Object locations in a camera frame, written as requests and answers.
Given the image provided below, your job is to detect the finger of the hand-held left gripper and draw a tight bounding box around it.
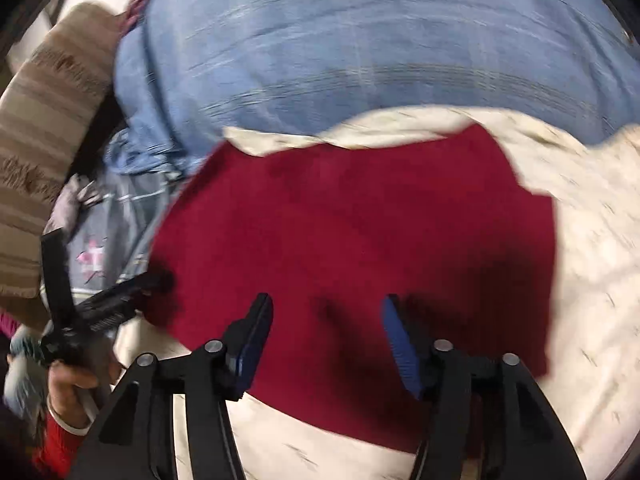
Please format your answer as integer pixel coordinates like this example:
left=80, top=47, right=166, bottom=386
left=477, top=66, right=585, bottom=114
left=74, top=271, right=175, bottom=333
left=41, top=229, right=77, bottom=333

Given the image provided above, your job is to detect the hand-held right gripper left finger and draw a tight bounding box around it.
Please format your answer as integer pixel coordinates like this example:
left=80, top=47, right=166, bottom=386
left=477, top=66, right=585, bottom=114
left=67, top=292, right=274, bottom=480

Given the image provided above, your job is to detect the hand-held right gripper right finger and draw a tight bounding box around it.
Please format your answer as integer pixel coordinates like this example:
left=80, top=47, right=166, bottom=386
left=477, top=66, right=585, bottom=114
left=381, top=295, right=587, bottom=480

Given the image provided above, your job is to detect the dark red garment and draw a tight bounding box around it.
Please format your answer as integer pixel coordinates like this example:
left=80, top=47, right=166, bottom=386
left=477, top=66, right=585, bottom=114
left=142, top=125, right=558, bottom=453

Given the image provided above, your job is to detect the person's left hand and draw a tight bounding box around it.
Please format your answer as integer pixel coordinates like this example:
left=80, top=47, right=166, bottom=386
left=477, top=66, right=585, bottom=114
left=46, top=347, right=118, bottom=432

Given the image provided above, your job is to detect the pink cloth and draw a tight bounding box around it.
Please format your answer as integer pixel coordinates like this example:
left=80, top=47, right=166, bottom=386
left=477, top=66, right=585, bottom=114
left=0, top=309, right=22, bottom=343

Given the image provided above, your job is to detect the grey star-print bedsheet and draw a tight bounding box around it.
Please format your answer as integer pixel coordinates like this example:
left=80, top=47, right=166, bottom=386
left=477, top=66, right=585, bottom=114
left=42, top=170, right=186, bottom=306

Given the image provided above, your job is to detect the beige striped floral headboard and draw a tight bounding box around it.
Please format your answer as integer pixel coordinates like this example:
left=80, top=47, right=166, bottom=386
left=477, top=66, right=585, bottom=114
left=0, top=2, right=123, bottom=333

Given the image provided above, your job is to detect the blue plaid quilt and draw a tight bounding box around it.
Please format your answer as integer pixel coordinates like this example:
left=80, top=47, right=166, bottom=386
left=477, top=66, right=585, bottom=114
left=102, top=0, right=640, bottom=181

